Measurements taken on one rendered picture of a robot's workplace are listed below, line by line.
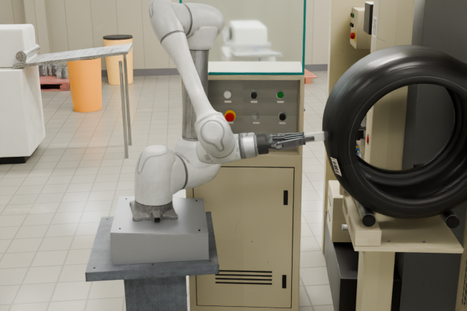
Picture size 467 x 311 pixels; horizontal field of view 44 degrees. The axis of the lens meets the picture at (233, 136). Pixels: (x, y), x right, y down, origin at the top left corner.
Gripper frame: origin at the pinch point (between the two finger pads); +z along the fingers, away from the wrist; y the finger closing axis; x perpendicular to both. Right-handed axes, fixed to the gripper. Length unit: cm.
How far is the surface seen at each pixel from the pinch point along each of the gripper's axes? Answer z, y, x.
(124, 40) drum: -242, 661, 16
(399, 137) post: 33.6, 25.8, 12.4
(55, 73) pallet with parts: -359, 661, 51
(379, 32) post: 29.1, 26.0, -29.3
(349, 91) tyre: 12.7, -8.6, -16.3
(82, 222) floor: -164, 172, 94
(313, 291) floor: -8, 90, 117
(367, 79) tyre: 18.6, -9.6, -19.8
